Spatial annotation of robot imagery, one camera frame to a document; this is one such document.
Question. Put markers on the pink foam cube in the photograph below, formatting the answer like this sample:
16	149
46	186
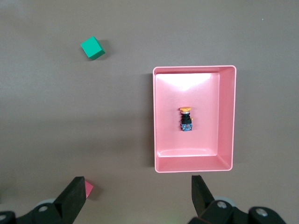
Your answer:
88	187

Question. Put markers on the green foam cube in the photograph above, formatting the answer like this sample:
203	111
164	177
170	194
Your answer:
92	47

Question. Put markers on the pink plastic tray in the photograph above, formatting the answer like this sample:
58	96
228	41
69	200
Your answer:
187	144

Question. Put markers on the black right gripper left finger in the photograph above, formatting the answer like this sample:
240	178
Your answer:
67	203

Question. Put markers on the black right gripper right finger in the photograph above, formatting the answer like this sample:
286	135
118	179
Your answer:
203	203

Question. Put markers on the orange capped push button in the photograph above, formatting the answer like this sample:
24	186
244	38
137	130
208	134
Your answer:
186	121

